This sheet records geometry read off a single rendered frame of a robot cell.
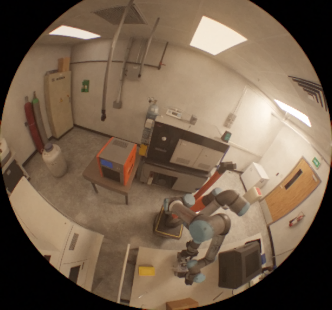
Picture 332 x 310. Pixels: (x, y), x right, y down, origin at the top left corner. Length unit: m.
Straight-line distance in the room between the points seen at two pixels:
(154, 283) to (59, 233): 0.85
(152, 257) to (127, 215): 1.14
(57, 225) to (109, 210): 1.55
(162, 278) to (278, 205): 3.70
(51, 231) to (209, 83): 2.90
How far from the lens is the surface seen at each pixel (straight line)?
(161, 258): 1.15
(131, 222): 2.04
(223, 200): 0.75
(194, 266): 0.84
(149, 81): 2.49
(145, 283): 1.19
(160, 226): 1.80
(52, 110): 3.47
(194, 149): 1.64
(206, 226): 0.52
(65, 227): 0.66
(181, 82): 2.43
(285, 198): 4.08
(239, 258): 1.26
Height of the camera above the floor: 2.01
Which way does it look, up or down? 34 degrees down
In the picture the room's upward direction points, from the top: 20 degrees clockwise
